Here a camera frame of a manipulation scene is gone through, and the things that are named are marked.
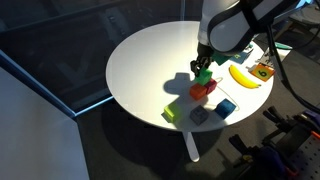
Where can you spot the blue metal partition frame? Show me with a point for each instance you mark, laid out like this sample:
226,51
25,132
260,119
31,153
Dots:
40,91

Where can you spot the white table leg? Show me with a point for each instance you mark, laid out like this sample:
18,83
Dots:
191,146

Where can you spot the black bar clamp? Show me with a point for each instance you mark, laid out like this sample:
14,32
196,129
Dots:
278,119

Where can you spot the yellow banana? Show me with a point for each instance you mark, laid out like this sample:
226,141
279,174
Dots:
240,78

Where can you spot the grey building block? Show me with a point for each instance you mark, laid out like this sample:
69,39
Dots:
199,115

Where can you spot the black perforated board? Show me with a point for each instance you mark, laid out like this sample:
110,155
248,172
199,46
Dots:
308,156

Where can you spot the pink building block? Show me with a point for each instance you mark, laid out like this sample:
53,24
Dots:
211,85

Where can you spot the lime yellow building block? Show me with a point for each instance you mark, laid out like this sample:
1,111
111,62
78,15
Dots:
172,112

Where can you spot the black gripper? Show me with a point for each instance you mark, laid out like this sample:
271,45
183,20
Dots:
204,50

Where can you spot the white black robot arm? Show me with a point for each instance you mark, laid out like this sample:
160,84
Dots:
233,23

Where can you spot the green building block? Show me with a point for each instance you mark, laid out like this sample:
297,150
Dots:
203,76

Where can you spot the blue building block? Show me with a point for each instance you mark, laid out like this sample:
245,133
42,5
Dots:
225,108

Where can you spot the black clamp with yellow trigger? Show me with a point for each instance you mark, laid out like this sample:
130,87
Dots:
248,151

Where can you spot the white panel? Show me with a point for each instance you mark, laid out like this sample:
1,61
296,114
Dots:
30,140

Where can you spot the orange building block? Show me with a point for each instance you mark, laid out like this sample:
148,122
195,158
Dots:
198,91

